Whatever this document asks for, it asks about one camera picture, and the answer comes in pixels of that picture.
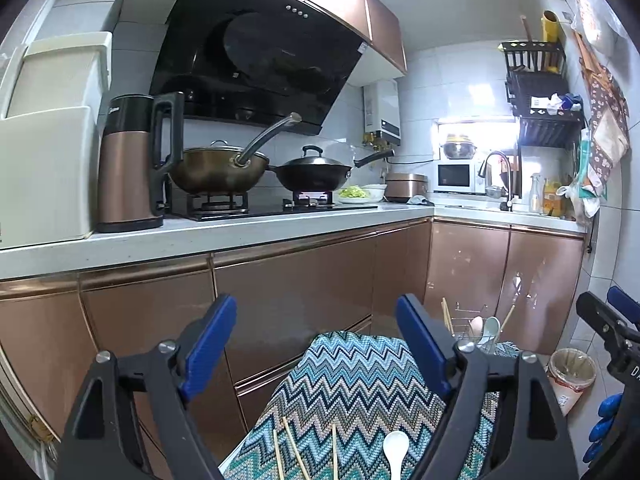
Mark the golden wok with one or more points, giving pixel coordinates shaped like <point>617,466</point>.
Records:
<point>210,172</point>

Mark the copper rice cooker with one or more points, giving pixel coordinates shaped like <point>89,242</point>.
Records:
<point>404,187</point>

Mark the yellow roll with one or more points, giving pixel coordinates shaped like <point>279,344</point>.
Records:
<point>551,30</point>

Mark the person's right hand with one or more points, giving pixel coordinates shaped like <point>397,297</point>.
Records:
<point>607,407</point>

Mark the grey cloth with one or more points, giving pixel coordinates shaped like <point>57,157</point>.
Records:
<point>420,200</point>

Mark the copper trash bin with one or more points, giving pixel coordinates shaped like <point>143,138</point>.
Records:
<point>570,385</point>

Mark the copper upper cabinets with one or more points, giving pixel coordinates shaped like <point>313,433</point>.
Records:
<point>385,35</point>

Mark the dark wok lid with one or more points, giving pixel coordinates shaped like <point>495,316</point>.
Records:
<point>315,160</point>

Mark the pink spoon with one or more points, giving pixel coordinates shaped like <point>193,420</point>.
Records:
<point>477,326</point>

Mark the copper and black kettle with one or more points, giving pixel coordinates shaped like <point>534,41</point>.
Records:
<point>127,175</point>

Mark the steel pot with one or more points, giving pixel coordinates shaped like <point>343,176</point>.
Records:
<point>457,149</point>

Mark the plate of green vegetables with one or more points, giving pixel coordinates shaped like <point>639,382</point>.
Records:
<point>352,192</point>

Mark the black wall rack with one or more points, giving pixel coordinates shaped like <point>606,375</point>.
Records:
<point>547,130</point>

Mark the chrome faucet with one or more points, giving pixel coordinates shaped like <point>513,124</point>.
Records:
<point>495,154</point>

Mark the glass wok lid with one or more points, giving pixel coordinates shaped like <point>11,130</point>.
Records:
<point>207,151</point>

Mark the black range hood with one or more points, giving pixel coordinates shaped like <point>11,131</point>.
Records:
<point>260,50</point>

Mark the zigzag patterned tablecloth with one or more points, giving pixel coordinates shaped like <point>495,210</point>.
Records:
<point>345,385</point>

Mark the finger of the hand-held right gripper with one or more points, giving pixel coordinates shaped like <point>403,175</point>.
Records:
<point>625,304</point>
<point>597,315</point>

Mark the white bowl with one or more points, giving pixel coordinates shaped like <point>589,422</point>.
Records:
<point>376,191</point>

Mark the brown patterned apron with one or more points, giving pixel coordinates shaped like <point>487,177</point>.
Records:
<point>605,120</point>

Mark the wooden stick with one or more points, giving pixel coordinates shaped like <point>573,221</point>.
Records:
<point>526,29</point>

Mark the teal hanging bag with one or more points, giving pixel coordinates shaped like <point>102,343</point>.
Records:
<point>585,180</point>

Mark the large white storage bin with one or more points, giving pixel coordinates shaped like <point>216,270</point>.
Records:
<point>45,180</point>

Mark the black wok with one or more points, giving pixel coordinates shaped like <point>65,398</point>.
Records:
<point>312,177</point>

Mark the copper cabinets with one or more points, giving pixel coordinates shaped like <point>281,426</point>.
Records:
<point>300,290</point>
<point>385,35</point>

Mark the small white storage bin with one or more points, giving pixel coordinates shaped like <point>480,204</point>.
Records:
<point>60,75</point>

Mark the white and blue rags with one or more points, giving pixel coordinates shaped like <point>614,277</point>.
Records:
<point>557,102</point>

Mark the orange bottle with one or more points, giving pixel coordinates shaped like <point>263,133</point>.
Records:
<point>551,197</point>

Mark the copper lower cabinets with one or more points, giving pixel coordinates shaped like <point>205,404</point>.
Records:
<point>300,290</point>

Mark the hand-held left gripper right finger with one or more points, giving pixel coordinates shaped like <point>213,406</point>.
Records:
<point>425,350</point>

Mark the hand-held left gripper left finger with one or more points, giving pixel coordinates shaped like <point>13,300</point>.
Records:
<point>207,350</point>

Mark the clear bottle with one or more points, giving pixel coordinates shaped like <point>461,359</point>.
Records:
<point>536,195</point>

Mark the white water heater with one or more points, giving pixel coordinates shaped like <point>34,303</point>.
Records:
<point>384,110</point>

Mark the white spoon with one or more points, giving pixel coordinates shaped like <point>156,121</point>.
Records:
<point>395,445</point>

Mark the white microwave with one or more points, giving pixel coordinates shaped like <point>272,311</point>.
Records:
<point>452,177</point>

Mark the light blue spoon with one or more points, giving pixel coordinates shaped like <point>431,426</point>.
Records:
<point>491,327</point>

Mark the black gas stove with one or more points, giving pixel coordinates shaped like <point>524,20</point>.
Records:
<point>220,207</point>

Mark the wooden chopstick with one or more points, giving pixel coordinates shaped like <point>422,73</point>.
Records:
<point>448,316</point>
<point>334,452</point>
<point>295,447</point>
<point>276,455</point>
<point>507,317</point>
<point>444,310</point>

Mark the clear plastic bags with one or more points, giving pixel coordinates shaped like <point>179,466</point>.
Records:
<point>597,10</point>

